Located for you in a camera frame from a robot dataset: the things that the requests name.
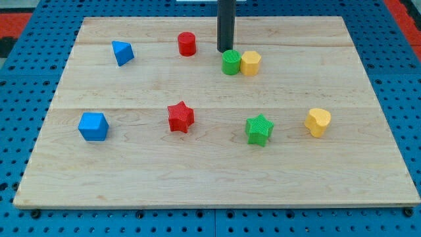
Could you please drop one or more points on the yellow heart block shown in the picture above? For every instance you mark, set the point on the yellow heart block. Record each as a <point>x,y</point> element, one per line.
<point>317,121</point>

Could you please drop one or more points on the red star block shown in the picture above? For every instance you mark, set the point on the red star block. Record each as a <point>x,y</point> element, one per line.
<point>180,117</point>

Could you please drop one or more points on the green star block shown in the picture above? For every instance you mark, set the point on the green star block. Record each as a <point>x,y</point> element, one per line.
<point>258,130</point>

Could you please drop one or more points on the green cylinder block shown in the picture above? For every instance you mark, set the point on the green cylinder block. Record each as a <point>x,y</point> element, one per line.
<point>231,60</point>

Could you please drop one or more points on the yellow hexagon block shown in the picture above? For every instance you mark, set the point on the yellow hexagon block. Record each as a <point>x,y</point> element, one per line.
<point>250,63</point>

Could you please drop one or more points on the light wooden board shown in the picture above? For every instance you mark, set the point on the light wooden board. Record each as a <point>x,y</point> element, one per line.
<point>307,62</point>

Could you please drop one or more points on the red cylinder block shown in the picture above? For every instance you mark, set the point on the red cylinder block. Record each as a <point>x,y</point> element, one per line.
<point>187,44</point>

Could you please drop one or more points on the blue triangular prism block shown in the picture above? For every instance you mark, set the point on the blue triangular prism block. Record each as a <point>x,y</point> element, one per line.
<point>123,52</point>

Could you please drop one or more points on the black cylindrical robot pointer rod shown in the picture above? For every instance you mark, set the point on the black cylindrical robot pointer rod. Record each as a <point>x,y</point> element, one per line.
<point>225,24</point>

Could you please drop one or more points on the blue cube block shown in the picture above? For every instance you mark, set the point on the blue cube block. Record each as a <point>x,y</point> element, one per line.
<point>93,126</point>

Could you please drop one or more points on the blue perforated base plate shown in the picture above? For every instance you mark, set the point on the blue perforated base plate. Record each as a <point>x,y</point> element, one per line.
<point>32,70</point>

